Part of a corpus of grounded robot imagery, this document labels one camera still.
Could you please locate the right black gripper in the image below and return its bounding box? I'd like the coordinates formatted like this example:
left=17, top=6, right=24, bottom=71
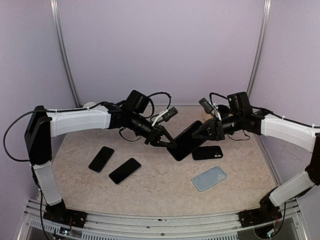
left=191, top=112, right=243, bottom=141

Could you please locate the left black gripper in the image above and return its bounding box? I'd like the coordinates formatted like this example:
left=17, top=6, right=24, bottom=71
left=128, top=112, right=178, bottom=148

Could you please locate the silver edged smartphone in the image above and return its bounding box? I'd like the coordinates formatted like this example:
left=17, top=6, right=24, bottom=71
left=108, top=158, right=142, bottom=185

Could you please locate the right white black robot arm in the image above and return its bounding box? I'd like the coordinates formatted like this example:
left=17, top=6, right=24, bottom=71
left=192, top=91, right=320, bottom=228

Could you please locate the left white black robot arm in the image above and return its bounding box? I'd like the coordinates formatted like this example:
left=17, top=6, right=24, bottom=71
left=24, top=90, right=177, bottom=228

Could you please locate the light blue phone case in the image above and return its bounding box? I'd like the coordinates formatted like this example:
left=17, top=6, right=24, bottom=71
left=192, top=166, right=227, bottom=192

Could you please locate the beige plate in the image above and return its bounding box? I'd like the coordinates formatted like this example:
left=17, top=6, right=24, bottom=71
left=203, top=111, right=215, bottom=121

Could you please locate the black mug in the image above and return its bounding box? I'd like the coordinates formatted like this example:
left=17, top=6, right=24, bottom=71
left=216, top=104, right=231, bottom=118

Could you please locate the blue edged smartphone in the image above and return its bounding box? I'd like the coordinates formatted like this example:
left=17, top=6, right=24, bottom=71
left=88, top=146, right=115, bottom=173

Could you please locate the light blue mug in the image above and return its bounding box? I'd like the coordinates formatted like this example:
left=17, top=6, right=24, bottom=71
left=83, top=101, right=96, bottom=108

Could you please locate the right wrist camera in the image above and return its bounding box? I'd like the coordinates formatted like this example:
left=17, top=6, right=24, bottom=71
left=198, top=97, right=222, bottom=121

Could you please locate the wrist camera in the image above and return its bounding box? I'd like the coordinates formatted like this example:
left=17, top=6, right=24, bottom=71
left=151, top=106, right=178, bottom=127
left=198, top=97, right=222, bottom=121

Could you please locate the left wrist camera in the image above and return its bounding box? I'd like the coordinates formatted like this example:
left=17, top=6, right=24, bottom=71
left=151, top=106, right=178, bottom=127

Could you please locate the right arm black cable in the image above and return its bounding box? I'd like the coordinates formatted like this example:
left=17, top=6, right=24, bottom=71
left=252, top=106, right=320, bottom=130

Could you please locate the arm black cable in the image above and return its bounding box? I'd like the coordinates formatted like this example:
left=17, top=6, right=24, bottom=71
left=252, top=106, right=320, bottom=130
left=2, top=109, right=38, bottom=163

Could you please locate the front aluminium rail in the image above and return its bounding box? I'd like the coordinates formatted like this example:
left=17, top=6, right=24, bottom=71
left=16, top=199, right=310, bottom=240

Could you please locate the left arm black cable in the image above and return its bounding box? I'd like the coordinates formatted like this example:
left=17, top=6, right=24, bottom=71
left=2, top=109, right=38, bottom=163

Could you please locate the right aluminium frame post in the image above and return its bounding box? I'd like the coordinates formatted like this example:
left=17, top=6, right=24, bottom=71
left=246, top=0, right=272, bottom=98

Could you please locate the aluminium frame post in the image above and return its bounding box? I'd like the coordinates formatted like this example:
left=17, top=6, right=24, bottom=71
left=50, top=0, right=81, bottom=107
left=246, top=0, right=272, bottom=98

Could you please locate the left aluminium frame post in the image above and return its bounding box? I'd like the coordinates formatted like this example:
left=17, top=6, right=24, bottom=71
left=50, top=0, right=81, bottom=107

